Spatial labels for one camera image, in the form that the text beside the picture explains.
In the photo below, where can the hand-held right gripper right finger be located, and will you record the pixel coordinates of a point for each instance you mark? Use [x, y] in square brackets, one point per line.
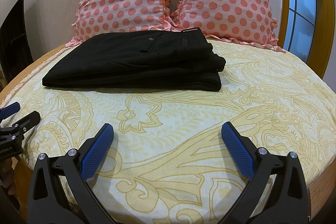
[237, 148]

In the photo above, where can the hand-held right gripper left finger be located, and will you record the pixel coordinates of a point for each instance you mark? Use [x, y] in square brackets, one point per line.
[97, 150]

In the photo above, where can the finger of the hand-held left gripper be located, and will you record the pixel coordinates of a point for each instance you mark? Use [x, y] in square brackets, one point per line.
[9, 109]
[29, 120]

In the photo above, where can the black pants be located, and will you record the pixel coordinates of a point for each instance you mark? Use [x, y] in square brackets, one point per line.
[131, 69]

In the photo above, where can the person's left hand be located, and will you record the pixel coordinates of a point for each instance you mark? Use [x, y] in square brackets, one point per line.
[6, 174]

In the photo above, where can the woven bamboo bed mat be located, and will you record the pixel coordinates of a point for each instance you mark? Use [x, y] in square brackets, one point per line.
[31, 66]

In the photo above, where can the yellow patterned bed sheet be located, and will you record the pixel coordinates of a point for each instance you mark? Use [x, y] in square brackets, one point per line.
[183, 119]

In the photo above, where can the wooden framed window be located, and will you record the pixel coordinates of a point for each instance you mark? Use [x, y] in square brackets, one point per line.
[302, 3]

